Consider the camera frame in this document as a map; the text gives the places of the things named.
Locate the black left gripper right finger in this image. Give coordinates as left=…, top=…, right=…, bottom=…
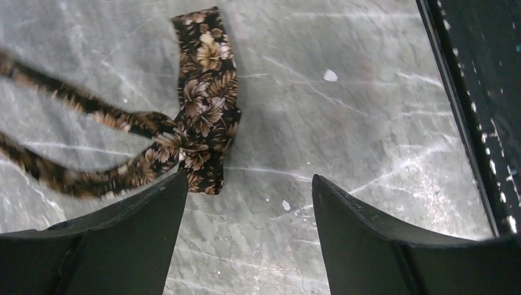
left=311, top=175, right=520, bottom=294

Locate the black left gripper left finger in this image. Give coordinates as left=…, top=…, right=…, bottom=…
left=1, top=172, right=188, bottom=294

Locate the brown floral tie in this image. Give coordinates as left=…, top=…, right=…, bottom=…
left=1, top=6, right=242, bottom=199

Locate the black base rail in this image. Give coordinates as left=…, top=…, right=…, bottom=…
left=415, top=0, right=521, bottom=238

